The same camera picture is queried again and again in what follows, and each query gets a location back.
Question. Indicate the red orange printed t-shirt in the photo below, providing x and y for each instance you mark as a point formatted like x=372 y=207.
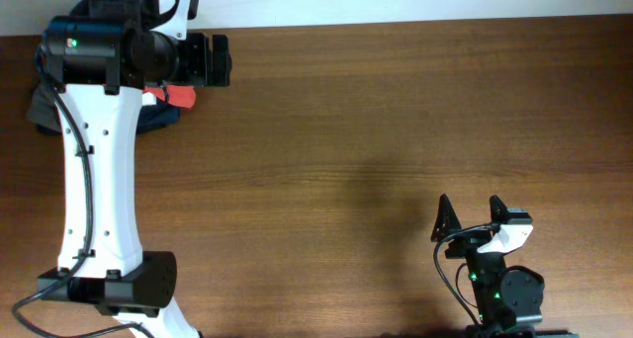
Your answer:
x=177 y=96

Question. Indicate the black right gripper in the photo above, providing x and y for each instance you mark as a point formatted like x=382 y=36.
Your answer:
x=451 y=221

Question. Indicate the grey folded garment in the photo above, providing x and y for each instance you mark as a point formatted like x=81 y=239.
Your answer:
x=42 y=112

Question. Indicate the white folded t-shirt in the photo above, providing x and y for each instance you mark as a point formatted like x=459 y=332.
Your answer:
x=148 y=99

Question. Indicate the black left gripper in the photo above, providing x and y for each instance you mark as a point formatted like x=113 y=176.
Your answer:
x=199 y=59

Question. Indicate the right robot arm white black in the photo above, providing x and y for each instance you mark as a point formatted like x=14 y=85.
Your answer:
x=507 y=298

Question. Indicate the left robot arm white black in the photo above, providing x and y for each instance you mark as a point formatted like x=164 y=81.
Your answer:
x=96 y=69

